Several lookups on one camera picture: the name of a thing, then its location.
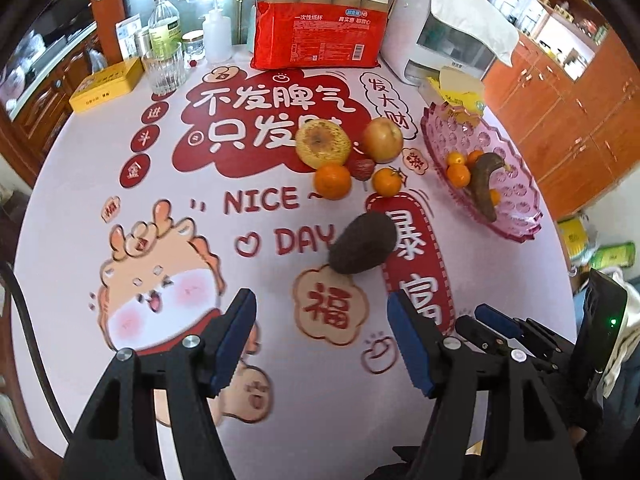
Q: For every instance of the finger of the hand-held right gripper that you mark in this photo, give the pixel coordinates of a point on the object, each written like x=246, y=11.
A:
x=497, y=319
x=475, y=332

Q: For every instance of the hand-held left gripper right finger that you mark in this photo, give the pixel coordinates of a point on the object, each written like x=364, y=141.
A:
x=412, y=345

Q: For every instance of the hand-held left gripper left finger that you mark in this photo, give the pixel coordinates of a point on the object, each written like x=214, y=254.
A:
x=235, y=340

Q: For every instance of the dark green avocado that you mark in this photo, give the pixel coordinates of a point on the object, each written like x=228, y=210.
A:
x=360, y=242

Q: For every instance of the pink glass fruit bowl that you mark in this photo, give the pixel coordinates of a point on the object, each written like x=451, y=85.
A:
x=515, y=195

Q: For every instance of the overripe brown banana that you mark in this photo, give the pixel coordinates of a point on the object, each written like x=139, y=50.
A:
x=485, y=185

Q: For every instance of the mandarin orange with stem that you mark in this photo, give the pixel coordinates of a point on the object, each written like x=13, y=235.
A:
x=387, y=182

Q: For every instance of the large mandarin orange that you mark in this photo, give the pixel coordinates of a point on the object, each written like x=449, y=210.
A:
x=332, y=181

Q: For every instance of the dark red date upper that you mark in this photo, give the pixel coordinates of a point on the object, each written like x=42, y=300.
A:
x=362, y=169

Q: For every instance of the brownish apple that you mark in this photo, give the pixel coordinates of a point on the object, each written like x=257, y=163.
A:
x=382, y=140

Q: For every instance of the wooden shelf cabinet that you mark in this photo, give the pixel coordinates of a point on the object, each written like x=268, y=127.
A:
x=575, y=110

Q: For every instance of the yellow tissue pack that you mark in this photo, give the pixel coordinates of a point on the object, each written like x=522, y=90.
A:
x=450, y=92

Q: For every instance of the clear drinking glass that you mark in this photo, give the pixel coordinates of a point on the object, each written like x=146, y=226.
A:
x=162, y=72

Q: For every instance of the white countertop appliance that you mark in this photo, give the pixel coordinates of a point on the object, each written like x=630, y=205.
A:
x=430, y=45

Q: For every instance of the yellow tin box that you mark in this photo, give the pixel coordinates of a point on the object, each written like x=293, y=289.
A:
x=105, y=85

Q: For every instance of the small glass jar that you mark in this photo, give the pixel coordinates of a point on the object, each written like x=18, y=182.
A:
x=193, y=47

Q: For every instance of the white squeeze bottle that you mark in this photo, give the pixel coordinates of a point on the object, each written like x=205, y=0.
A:
x=217, y=35

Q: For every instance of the white cloth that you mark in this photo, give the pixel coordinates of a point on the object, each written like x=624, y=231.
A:
x=475, y=10

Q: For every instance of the metal canister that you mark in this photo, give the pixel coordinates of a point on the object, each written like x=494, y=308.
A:
x=142, y=42

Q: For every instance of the clear plastic bag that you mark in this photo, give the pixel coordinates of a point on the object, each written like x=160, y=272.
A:
x=97, y=60

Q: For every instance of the red paper cup package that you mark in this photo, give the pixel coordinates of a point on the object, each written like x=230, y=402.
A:
x=320, y=35

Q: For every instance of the wooden kitchen base cabinet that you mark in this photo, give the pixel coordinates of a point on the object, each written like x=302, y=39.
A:
x=45, y=85

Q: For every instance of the clear plastic bottle green label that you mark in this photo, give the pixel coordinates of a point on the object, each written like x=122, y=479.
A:
x=165, y=25

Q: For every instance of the small white carton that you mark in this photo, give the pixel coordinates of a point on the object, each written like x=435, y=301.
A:
x=127, y=35

